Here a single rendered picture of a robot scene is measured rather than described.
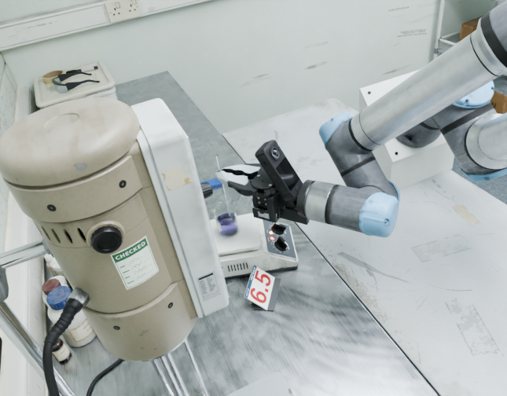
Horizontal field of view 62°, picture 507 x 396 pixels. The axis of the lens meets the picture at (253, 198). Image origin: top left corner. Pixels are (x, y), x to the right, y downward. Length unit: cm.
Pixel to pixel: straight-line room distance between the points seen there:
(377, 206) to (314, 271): 32
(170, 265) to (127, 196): 9
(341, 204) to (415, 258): 34
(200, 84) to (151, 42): 33
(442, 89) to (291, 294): 51
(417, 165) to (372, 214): 51
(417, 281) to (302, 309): 26
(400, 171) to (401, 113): 45
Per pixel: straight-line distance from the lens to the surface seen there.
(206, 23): 229
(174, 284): 39
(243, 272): 99
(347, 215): 74
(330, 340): 89
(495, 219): 118
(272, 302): 94
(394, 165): 117
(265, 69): 248
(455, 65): 72
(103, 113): 33
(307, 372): 85
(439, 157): 127
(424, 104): 74
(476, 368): 90
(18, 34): 214
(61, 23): 213
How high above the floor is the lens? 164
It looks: 37 degrees down
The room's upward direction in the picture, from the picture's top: 9 degrees counter-clockwise
